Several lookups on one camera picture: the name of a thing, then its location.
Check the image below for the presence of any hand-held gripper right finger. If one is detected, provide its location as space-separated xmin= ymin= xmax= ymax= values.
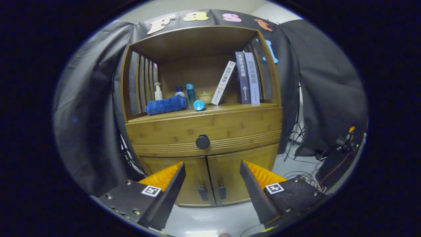
xmin=239 ymin=160 xmax=329 ymax=229

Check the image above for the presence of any clear blue bottle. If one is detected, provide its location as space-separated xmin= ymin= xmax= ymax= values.
xmin=186 ymin=84 xmax=196 ymax=109

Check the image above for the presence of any white book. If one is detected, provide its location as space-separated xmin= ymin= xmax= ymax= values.
xmin=211 ymin=61 xmax=236 ymax=106

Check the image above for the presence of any tangle of cables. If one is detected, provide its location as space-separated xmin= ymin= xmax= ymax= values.
xmin=284 ymin=150 xmax=329 ymax=193

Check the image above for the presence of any pale lavender book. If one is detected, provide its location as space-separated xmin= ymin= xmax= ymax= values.
xmin=244 ymin=52 xmax=260 ymax=106

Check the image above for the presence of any blue rolled towel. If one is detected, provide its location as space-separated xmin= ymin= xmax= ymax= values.
xmin=145 ymin=95 xmax=187 ymax=116

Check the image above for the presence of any dark blue book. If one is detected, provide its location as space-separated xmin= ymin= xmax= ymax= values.
xmin=235 ymin=51 xmax=251 ymax=105

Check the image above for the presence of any black and orange device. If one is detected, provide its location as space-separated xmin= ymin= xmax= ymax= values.
xmin=317 ymin=126 xmax=365 ymax=190

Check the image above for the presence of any wooden countertop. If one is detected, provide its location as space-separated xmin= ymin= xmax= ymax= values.
xmin=127 ymin=102 xmax=279 ymax=124

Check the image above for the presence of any wooden cabinet door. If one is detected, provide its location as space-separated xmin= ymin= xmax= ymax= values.
xmin=138 ymin=156 xmax=216 ymax=207
xmin=207 ymin=143 xmax=280 ymax=205

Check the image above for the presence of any black drawer knob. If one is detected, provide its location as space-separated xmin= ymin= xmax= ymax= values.
xmin=196 ymin=134 xmax=211 ymax=150

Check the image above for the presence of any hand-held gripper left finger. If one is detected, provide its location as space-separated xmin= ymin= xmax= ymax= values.
xmin=90 ymin=162 xmax=186 ymax=231

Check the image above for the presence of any wooden cabinet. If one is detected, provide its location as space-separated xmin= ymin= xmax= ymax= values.
xmin=120 ymin=26 xmax=284 ymax=208

